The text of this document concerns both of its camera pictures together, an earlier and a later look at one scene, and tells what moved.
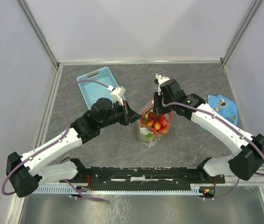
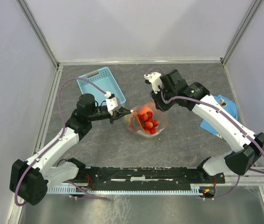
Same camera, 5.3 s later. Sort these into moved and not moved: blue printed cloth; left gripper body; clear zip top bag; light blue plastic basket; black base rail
Moved: clear zip top bag; left gripper body
Not moved: black base rail; light blue plastic basket; blue printed cloth
